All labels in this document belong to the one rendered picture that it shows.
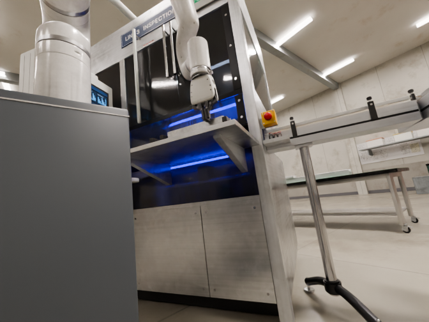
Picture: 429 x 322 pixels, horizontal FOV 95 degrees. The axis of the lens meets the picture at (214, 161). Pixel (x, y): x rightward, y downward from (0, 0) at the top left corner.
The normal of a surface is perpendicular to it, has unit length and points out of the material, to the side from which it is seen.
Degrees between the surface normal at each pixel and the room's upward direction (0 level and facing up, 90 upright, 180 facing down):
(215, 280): 90
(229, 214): 90
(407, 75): 90
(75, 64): 90
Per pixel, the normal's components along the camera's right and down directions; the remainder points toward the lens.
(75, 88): 0.82, -0.20
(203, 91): -0.39, -0.04
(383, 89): -0.78, -0.01
